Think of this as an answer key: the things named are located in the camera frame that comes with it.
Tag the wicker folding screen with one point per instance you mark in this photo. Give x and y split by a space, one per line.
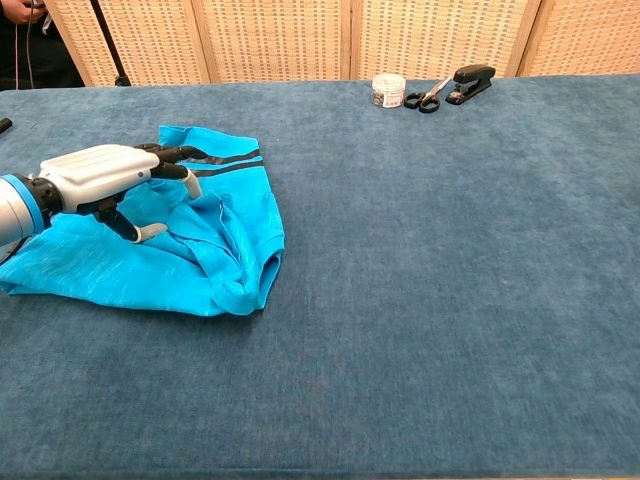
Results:
275 40

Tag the clear plastic jar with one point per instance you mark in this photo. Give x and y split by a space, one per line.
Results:
387 90

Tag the black tripod stand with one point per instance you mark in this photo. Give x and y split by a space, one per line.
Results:
109 42

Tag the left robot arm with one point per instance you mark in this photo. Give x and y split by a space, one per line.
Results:
15 210

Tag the person in dark clothes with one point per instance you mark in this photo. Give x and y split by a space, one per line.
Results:
45 60

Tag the blue table mat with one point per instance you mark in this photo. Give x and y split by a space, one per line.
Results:
450 250

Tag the black stapler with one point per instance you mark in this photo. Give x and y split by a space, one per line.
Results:
470 82

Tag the green white marker pen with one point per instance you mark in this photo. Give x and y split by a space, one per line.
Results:
4 126

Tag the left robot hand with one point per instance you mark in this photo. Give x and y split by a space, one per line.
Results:
95 175

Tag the blue printed T-shirt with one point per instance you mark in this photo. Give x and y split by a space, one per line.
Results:
125 280

